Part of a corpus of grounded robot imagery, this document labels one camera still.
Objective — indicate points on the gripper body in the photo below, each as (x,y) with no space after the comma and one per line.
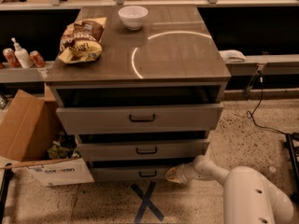
(184,173)

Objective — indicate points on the grey bottom drawer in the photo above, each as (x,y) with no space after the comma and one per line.
(102,173)

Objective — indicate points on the grey drawer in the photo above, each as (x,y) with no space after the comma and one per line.
(102,173)
(140,119)
(151,150)

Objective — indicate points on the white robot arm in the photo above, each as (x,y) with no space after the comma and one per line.
(248,196)

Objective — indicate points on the grey top drawer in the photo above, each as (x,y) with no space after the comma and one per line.
(140,119)

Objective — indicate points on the grey middle drawer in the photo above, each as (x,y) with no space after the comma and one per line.
(151,150)

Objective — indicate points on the grey drawer cabinet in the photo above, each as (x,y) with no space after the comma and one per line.
(171,60)

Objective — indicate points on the white printed cardboard box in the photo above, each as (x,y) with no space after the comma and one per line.
(67,172)

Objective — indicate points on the green snack bags in box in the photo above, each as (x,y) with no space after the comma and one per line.
(63,147)

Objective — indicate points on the black stand right edge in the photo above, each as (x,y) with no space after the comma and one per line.
(295,165)

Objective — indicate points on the white folded cloth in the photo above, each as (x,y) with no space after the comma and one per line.
(232,56)

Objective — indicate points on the brown cardboard box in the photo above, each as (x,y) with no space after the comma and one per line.
(27,129)

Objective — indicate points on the white ceramic bowl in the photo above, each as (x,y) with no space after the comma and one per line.
(132,16)

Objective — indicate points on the yellow brown chip bag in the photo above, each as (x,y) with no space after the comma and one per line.
(80,42)

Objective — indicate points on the black pole left edge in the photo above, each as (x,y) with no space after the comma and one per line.
(7,176)

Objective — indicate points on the red soda can right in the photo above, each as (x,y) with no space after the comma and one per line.
(37,58)

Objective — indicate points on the red soda can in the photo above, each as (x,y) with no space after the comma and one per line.
(37,58)
(12,60)

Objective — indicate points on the white pump bottle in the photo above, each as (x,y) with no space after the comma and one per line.
(22,54)

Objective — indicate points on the red soda can left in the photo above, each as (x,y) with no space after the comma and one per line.
(12,60)

